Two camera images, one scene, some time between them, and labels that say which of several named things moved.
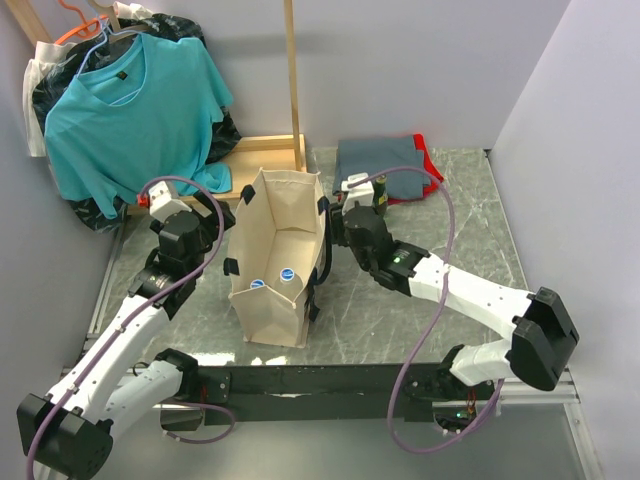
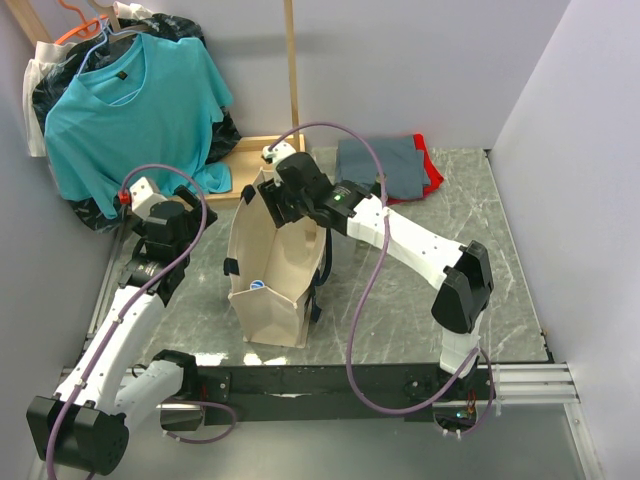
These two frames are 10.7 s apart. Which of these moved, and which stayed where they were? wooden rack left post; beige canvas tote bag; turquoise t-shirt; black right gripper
Moved: black right gripper
Stayed: wooden rack left post; beige canvas tote bag; turquoise t-shirt
